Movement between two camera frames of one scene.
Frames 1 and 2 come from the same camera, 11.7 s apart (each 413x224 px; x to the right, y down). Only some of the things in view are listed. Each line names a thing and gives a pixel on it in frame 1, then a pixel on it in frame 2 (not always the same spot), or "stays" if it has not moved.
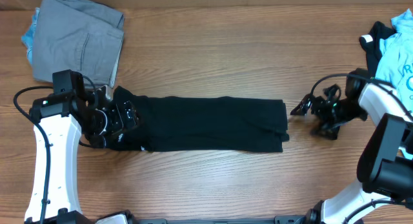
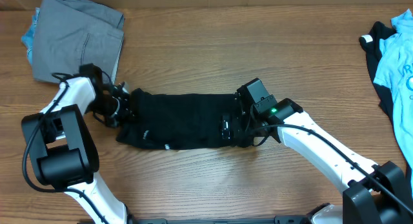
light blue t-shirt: [395, 66] stays
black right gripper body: [337, 112] -> [241, 124]
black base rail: [279, 219] stays
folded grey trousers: [71, 33] stays
